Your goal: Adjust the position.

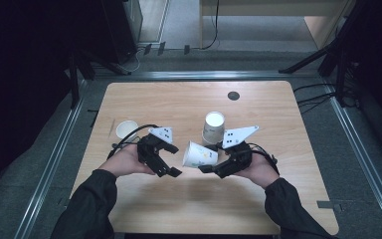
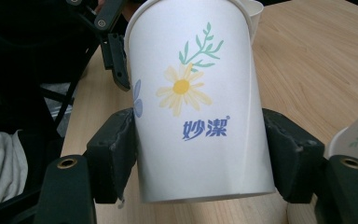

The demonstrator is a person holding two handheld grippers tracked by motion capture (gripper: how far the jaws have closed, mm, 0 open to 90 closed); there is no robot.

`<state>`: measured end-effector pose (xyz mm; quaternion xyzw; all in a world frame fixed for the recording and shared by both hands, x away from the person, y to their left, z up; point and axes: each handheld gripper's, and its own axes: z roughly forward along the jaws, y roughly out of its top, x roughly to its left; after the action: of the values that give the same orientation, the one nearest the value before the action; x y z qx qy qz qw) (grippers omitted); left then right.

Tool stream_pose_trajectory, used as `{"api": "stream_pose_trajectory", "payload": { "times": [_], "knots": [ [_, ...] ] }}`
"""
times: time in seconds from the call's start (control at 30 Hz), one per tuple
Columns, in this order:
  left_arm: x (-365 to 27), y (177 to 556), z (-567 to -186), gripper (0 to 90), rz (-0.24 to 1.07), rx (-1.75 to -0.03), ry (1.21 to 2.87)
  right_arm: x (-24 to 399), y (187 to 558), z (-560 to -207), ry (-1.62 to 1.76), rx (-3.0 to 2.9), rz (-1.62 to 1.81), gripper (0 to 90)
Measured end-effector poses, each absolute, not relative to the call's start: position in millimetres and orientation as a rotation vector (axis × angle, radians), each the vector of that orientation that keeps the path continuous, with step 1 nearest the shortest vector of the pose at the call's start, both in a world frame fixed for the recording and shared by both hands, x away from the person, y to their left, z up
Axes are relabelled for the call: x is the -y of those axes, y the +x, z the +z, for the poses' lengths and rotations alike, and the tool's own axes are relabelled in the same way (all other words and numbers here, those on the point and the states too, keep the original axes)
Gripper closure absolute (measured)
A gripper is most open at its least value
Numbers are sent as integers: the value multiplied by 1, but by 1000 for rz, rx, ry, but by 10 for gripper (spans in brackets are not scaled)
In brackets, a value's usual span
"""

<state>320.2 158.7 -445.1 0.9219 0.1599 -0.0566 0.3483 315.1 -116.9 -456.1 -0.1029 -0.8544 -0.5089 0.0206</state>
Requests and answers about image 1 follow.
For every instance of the black metal stand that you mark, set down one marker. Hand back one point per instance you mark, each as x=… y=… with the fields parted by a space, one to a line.
x=74 y=83

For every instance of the person's left hand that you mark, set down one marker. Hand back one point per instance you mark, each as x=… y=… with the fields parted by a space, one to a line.
x=124 y=162

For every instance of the black cabinet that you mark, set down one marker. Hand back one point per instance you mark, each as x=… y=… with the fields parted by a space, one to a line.
x=119 y=26

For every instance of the person's right hand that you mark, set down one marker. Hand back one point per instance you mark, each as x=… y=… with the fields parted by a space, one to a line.
x=260 y=171

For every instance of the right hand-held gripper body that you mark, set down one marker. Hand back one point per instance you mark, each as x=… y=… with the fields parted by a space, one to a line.
x=242 y=156

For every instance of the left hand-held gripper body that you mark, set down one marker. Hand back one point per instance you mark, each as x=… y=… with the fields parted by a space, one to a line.
x=147 y=147

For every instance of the black round table grommet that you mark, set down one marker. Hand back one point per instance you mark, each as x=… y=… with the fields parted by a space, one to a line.
x=233 y=96

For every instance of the light wooden desk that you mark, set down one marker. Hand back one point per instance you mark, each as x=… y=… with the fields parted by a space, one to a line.
x=262 y=8

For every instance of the white paper cup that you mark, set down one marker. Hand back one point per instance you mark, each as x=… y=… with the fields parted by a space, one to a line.
x=214 y=127
x=124 y=127
x=199 y=155

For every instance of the long metal floor rail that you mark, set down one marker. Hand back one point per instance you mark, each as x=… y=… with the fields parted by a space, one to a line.
x=45 y=179
x=359 y=149
x=195 y=75

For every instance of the grey tape piece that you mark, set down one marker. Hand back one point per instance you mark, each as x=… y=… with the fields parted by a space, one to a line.
x=326 y=204

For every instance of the small black floor block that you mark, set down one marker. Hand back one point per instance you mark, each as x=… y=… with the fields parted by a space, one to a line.
x=147 y=49
x=186 y=49
x=161 y=48

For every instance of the black tape strip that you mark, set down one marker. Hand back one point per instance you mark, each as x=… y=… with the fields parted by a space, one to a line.
x=94 y=118

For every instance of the black tripod stand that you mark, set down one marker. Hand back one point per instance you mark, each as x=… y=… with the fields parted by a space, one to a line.
x=311 y=58

